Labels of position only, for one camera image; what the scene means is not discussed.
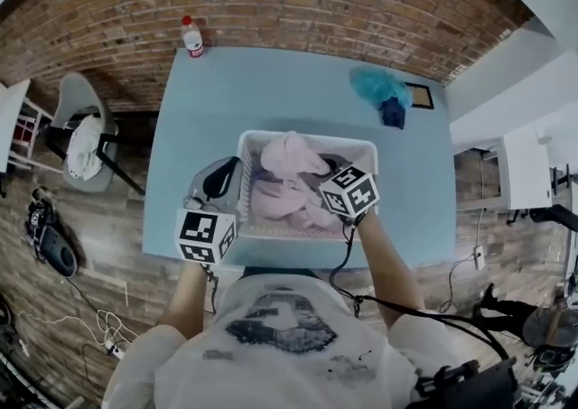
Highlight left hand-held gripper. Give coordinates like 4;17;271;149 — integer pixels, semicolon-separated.
174;155;243;265

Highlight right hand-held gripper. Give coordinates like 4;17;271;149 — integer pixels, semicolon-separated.
318;164;379;218

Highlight pink garment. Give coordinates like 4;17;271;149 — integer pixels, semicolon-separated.
250;130;344;230

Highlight white plastic laundry basket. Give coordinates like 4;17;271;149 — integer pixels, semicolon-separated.
235;129;379;244

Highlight person's right forearm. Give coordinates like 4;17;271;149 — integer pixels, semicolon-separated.
354;208;428;334

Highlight person's left forearm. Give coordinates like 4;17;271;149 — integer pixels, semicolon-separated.
158;260;213;340

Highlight navy blue cloth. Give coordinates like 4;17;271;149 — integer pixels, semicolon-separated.
378;98;407;131

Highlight light blue table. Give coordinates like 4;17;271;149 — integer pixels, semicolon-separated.
143;46;457;271

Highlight person's black trousers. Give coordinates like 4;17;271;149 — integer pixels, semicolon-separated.
243;265;322;282

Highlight teal fluffy cloth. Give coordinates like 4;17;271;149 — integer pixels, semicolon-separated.
350;66;415;108

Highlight black framed tan board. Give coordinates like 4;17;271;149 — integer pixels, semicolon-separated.
403;80;435;111

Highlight clear bottle with red cap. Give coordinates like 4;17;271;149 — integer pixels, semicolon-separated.
181;14;206;59

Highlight black oval device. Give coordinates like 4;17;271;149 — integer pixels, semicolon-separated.
24;187;79;277

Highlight grey shell chair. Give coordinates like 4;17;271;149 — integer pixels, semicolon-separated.
44;72;146;195

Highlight white desk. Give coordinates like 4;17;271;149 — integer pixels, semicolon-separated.
453;126;555;212

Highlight person's white printed t-shirt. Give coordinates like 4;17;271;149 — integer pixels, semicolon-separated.
102;274;424;409

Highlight white shelf rack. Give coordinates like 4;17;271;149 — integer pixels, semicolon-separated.
0;79;55;173

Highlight black waist device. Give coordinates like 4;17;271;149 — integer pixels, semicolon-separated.
415;357;520;409

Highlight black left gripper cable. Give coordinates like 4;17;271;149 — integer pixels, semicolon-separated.
200;262;220;314

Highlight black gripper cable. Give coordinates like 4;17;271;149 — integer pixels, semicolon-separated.
200;262;220;314
328;212;511;363

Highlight black power cable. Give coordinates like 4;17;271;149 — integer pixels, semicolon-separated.
440;257;478;313

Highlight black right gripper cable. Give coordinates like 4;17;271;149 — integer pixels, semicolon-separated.
328;212;511;363

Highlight white cable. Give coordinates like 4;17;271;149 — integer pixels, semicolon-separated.
17;307;136;357

